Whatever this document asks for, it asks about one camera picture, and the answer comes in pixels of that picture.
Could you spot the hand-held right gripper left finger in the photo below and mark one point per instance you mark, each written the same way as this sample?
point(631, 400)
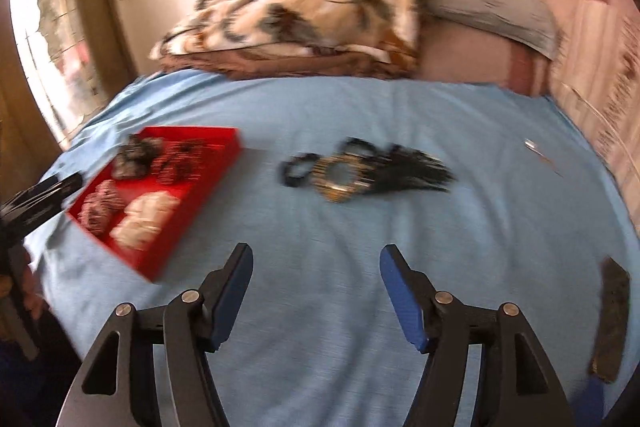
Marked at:
point(234, 303)

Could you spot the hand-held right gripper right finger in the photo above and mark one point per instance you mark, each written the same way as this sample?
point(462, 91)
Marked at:
point(400, 302)

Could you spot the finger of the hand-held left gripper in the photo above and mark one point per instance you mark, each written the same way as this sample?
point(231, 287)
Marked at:
point(35, 209)
point(60, 184)

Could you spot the leopard print scrunchie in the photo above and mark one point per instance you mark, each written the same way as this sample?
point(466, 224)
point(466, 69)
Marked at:
point(327, 187)

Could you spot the red box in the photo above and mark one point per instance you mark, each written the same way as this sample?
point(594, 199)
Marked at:
point(220, 157)

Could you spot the red plaid scrunchie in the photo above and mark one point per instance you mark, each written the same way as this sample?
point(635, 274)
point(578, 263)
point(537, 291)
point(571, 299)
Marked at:
point(100, 205)

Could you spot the black dotted scrunchie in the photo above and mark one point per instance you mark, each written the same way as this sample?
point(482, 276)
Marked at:
point(132, 159)

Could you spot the white scrunchie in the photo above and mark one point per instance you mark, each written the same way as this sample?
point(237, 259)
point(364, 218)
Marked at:
point(145, 219)

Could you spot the blue bed sheet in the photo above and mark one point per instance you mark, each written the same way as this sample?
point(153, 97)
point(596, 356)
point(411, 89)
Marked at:
point(320, 247)

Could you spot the red polka-dot scrunchie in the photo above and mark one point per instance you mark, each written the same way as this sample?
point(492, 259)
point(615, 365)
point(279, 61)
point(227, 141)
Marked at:
point(177, 163)

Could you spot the small metal pin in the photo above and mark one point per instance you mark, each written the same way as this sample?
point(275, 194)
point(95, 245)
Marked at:
point(532, 146)

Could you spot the dark rectangular object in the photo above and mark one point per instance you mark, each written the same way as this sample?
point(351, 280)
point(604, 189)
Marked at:
point(611, 317)

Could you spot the brown quilted blanket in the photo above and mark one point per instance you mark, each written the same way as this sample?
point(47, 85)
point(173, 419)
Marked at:
point(280, 66)

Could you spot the pink bed sheet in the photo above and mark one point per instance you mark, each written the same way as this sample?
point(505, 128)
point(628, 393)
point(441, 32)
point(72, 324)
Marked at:
point(465, 57)

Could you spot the striped patterned cloth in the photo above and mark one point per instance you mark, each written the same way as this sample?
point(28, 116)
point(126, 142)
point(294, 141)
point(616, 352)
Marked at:
point(600, 72)

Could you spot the leaf print blanket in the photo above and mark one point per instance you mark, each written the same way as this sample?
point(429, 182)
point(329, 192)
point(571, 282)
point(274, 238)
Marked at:
point(310, 7)

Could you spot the grey pillow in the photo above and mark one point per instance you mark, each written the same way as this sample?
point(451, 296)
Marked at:
point(490, 2)

